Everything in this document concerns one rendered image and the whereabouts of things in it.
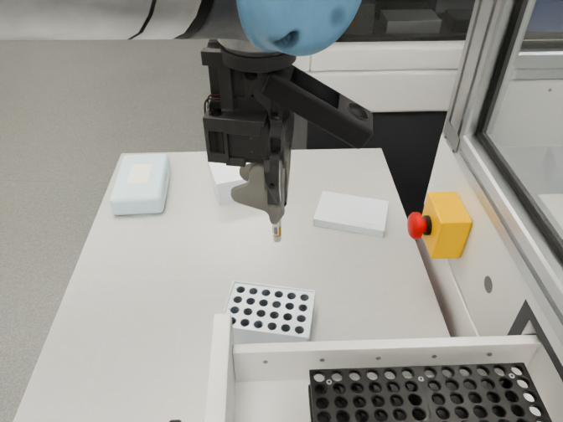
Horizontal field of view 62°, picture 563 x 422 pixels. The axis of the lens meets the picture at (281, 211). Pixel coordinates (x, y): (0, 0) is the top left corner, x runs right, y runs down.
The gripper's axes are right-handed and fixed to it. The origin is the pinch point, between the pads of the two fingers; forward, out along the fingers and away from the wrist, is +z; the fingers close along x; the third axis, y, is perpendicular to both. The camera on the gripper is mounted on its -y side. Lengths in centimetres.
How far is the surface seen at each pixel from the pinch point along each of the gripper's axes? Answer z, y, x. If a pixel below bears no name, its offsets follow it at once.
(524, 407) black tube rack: 7.2, -26.1, 16.8
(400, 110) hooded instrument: 16, -18, -59
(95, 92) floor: 97, 152, -209
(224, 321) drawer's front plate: 4.3, 3.9, 13.7
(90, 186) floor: 97, 110, -118
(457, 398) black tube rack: 10.1, -20.8, 15.2
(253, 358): 8.9, 0.7, 14.6
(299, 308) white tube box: 18.4, -2.5, -0.4
